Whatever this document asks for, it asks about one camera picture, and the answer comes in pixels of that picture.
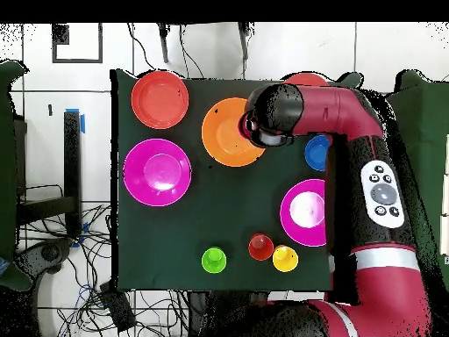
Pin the orange large bowl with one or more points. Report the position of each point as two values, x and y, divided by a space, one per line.
224 137

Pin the crimson plastic cup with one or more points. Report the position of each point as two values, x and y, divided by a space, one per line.
242 127

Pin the red shallow bowl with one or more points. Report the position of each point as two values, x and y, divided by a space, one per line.
160 100
305 79

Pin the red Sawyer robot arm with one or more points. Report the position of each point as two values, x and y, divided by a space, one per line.
379 273

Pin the dark green tablecloth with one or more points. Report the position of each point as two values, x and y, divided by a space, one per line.
210 210

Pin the pink large bowl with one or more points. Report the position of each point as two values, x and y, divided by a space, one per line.
156 172
301 231

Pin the red-orange plastic cup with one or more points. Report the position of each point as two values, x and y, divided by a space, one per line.
260 247

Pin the green plastic cup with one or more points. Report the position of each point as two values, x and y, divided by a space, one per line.
214 260

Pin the yellow plastic cup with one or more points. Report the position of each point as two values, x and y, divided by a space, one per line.
285 259

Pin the blue small bowl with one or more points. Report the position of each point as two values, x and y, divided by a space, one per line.
315 153

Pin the black stand leg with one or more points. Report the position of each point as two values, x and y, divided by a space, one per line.
163 45
244 42

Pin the blue tape strip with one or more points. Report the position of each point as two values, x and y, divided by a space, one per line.
82 124

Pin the black power box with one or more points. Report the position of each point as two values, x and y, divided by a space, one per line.
117 307

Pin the green cloth covered table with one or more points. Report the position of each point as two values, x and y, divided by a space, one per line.
8 175
428 123

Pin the black frame stand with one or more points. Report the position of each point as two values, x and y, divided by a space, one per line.
72 158

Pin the black pedestal foot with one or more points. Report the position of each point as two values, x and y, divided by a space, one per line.
51 253

